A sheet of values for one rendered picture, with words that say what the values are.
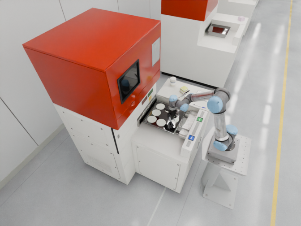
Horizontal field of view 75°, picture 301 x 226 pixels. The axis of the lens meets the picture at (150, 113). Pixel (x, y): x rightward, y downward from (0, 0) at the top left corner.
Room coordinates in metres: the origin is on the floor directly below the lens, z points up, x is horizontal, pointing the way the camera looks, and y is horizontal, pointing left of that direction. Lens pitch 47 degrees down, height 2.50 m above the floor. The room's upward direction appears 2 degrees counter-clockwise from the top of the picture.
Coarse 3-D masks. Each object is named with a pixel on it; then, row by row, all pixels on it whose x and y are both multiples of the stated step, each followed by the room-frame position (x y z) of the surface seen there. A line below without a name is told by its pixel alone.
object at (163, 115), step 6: (156, 108) 1.56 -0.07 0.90; (150, 114) 1.46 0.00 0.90; (162, 114) 1.46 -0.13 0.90; (180, 114) 1.45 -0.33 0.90; (156, 120) 1.37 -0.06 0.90; (168, 120) 1.37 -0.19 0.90; (180, 120) 1.37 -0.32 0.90; (162, 126) 1.28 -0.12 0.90; (168, 126) 1.28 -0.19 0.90; (174, 126) 1.28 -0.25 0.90
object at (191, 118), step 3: (189, 114) 1.46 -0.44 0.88; (189, 117) 1.42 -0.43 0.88; (192, 117) 1.41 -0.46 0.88; (195, 117) 1.41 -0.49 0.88; (186, 120) 1.38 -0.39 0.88; (189, 120) 1.38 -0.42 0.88; (192, 120) 1.38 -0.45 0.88; (186, 123) 1.33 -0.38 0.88; (189, 123) 1.33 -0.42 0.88; (192, 123) 1.33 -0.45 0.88; (189, 126) 1.29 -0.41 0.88; (186, 132) 1.21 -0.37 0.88; (180, 135) 1.18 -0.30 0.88; (183, 138) 1.16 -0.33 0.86
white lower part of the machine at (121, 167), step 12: (72, 132) 1.31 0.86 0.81; (84, 144) 1.25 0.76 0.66; (96, 144) 1.15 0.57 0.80; (84, 156) 1.31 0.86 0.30; (96, 156) 1.19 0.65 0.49; (108, 156) 1.09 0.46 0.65; (120, 156) 1.02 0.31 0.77; (132, 156) 1.18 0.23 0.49; (96, 168) 1.25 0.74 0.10; (108, 168) 1.13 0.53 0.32; (120, 168) 1.03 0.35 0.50; (132, 168) 1.14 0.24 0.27; (120, 180) 1.06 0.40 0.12
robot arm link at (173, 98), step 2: (170, 96) 1.35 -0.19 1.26; (172, 96) 1.34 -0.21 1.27; (174, 96) 1.34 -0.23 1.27; (176, 96) 1.34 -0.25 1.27; (170, 98) 1.33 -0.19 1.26; (172, 98) 1.32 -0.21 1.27; (174, 98) 1.32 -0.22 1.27; (176, 98) 1.32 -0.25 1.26; (170, 100) 1.32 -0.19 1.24; (172, 100) 1.31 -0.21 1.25; (174, 100) 1.31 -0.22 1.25; (176, 100) 1.31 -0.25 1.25; (170, 102) 1.32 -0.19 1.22; (172, 102) 1.31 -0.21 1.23; (174, 102) 1.30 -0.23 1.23; (170, 104) 1.32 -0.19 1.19; (172, 104) 1.30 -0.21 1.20; (174, 104) 1.29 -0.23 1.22; (170, 106) 1.32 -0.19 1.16; (172, 106) 1.31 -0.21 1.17; (174, 106) 1.31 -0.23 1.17
